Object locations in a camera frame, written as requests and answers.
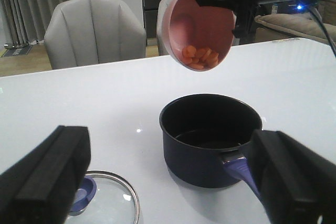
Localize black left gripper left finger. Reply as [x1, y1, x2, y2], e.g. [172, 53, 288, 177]
[1, 126, 91, 223]

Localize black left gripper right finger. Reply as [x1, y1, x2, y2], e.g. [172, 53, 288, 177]
[246, 130, 335, 223]

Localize pink bowl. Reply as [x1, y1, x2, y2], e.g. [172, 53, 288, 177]
[162, 0, 236, 71]

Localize glass lid blue knob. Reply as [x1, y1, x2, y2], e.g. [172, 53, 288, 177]
[65, 170, 140, 224]

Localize orange ham slices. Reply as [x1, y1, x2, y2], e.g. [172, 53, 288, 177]
[181, 45, 219, 70]

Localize beige sofa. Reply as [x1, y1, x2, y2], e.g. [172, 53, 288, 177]
[255, 0, 335, 44]

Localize right grey upholstered chair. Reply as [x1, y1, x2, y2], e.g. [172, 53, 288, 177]
[156, 0, 172, 56]

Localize grey upholstered chair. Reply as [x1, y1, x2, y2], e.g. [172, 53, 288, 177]
[44, 0, 146, 69]
[156, 0, 172, 56]

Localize dark blue saucepan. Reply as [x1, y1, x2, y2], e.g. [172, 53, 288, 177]
[159, 94, 262, 197]

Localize left grey upholstered chair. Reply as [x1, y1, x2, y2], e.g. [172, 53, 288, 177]
[44, 0, 146, 69]

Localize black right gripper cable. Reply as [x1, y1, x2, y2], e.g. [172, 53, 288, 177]
[278, 0, 336, 58]

